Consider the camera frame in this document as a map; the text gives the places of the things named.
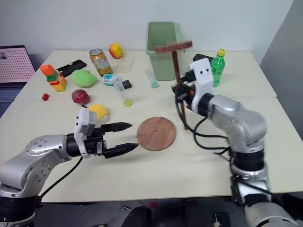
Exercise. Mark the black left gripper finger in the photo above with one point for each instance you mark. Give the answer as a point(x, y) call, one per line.
point(116, 127)
point(120, 149)

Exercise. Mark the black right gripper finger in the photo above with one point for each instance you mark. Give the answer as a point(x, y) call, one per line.
point(182, 96)
point(176, 88)

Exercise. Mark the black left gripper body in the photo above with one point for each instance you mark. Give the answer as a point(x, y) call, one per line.
point(95, 144)

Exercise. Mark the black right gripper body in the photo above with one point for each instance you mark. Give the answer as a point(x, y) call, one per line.
point(189, 76)

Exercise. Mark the wooden pole with crossbar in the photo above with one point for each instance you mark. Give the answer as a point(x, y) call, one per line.
point(175, 68)

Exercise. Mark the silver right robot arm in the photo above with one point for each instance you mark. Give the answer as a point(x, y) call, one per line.
point(239, 120)

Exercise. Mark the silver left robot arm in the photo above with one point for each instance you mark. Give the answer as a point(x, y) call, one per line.
point(35, 160)

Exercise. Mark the round wooden base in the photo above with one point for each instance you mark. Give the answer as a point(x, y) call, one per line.
point(156, 133)

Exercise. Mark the yellow white toy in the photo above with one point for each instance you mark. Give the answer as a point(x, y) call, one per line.
point(99, 111)

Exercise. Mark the clear tube teal cap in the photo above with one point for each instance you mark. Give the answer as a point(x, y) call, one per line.
point(152, 81)

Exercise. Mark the green plastic bin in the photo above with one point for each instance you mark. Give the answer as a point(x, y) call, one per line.
point(163, 63)

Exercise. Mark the green soda bottle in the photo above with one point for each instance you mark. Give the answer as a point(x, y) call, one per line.
point(217, 68)

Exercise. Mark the clear tube green cap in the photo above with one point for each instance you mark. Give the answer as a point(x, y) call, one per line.
point(123, 94)

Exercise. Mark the small black box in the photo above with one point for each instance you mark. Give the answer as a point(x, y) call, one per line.
point(127, 84)

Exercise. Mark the blue white small device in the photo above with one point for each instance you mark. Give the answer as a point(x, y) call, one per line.
point(109, 80)

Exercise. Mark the green plush toy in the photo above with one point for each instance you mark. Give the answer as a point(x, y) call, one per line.
point(82, 78)

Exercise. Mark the yellow drink can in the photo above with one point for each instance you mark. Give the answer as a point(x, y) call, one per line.
point(101, 62)

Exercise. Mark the small red block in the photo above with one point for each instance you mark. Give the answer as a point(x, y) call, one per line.
point(45, 97)

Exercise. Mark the dark rounded shape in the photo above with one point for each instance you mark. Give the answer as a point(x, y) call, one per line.
point(137, 216)

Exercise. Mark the yellow red toy apple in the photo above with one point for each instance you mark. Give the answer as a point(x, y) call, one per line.
point(115, 50)

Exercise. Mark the orange green yellow block tower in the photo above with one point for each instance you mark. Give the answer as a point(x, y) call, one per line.
point(58, 81)

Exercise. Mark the black smartphone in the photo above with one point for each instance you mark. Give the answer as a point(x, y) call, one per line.
point(71, 67)

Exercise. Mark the laptop computer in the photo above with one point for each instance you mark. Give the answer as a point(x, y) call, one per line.
point(13, 63)

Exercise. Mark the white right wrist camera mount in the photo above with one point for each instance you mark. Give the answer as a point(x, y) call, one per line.
point(202, 78)

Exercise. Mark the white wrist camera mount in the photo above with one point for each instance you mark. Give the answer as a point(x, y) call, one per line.
point(202, 78)
point(81, 120)

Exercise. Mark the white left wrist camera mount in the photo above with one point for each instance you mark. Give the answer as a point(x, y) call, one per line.
point(81, 120)

